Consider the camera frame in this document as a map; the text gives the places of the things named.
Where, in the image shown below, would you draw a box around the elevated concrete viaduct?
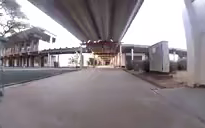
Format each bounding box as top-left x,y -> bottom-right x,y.
27,0 -> 145,69

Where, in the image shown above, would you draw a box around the dark asphalt road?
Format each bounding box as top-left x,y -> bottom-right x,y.
0,67 -> 80,88

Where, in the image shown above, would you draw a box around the low roofed building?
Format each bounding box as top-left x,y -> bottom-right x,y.
119,43 -> 188,69

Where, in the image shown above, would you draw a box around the bare dirt strip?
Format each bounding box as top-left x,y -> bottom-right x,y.
123,68 -> 191,90

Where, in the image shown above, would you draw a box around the grey concrete pavement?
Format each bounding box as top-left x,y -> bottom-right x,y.
0,66 -> 205,128

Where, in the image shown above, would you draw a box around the multi-storey building with balconies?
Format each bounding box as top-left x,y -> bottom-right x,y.
0,26 -> 58,69

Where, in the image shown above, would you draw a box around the grey utility cabinet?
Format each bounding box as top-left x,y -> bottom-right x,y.
148,40 -> 171,74

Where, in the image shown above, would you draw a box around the white concrete pillar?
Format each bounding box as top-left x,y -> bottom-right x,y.
181,0 -> 205,90

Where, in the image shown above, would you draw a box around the dark bushes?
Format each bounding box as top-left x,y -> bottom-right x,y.
125,57 -> 188,72

